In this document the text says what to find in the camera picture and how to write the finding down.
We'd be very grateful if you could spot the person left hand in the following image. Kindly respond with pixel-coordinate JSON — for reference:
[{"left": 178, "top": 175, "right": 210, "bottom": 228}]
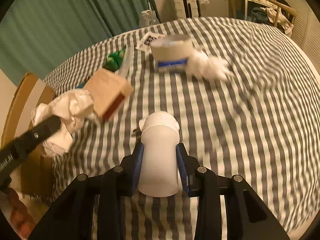
[{"left": 3, "top": 187, "right": 36, "bottom": 239}]

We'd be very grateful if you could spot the green snack packet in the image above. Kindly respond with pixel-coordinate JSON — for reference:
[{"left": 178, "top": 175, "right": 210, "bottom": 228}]
[{"left": 103, "top": 46, "right": 126, "bottom": 73}]

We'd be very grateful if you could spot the white blue paper cup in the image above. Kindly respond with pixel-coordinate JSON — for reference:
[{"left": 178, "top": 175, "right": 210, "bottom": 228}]
[{"left": 150, "top": 34, "right": 194, "bottom": 73}]

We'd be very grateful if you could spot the large cardboard box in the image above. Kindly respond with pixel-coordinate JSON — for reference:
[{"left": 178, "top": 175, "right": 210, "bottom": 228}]
[{"left": 1, "top": 73, "right": 55, "bottom": 198}]

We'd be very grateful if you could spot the green curtain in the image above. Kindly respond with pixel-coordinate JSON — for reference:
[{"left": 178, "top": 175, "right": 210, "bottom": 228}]
[{"left": 1, "top": 0, "right": 155, "bottom": 85}]

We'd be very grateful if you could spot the checkered bed sheet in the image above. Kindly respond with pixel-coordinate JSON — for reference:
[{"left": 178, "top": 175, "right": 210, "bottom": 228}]
[{"left": 44, "top": 17, "right": 319, "bottom": 239}]

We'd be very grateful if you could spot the black white patterned packet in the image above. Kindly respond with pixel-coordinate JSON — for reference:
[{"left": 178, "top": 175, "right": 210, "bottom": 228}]
[{"left": 135, "top": 32, "right": 165, "bottom": 54}]

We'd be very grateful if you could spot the white tissue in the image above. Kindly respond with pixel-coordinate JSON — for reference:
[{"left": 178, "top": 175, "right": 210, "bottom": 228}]
[
  {"left": 185, "top": 49, "right": 233, "bottom": 82},
  {"left": 31, "top": 89, "right": 95, "bottom": 158}
]

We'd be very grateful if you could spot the small brown cardboard box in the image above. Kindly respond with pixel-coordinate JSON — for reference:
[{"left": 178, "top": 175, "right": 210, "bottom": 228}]
[{"left": 84, "top": 68, "right": 133, "bottom": 121}]

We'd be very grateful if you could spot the white plastic bottle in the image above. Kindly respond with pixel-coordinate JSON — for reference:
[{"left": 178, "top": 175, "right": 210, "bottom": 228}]
[{"left": 138, "top": 111, "right": 180, "bottom": 198}]

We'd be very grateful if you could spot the clear water jug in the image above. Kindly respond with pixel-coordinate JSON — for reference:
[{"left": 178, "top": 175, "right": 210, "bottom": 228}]
[{"left": 139, "top": 10, "right": 160, "bottom": 28}]

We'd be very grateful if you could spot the white suitcase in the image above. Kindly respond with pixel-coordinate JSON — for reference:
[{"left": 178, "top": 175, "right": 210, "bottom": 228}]
[{"left": 171, "top": 0, "right": 199, "bottom": 19}]

